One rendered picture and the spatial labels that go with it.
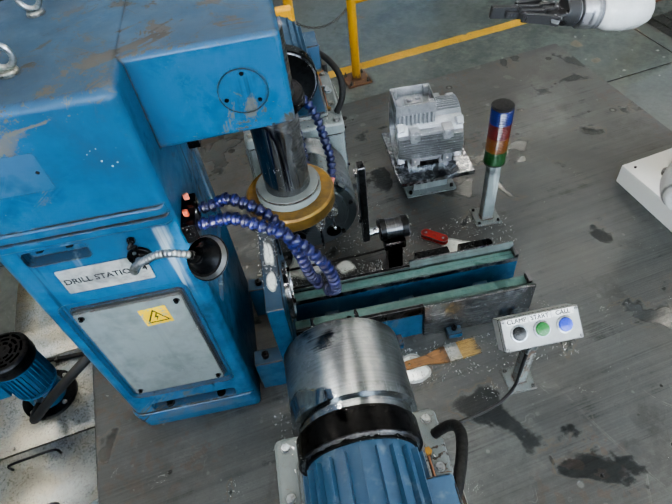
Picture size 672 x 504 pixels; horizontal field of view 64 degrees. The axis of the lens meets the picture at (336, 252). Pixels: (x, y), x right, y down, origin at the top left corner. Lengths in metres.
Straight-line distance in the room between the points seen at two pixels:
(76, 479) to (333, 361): 1.15
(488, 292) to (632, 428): 0.44
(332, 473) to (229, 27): 0.62
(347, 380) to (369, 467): 0.29
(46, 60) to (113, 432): 0.96
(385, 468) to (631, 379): 0.90
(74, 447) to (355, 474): 1.41
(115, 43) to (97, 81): 0.10
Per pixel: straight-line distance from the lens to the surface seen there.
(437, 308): 1.38
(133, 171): 0.82
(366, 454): 0.75
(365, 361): 1.03
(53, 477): 2.02
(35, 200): 0.89
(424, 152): 1.68
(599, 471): 1.40
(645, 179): 1.91
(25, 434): 2.15
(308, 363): 1.05
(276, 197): 1.05
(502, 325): 1.18
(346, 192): 1.41
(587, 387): 1.48
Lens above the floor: 2.06
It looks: 49 degrees down
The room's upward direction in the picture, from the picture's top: 9 degrees counter-clockwise
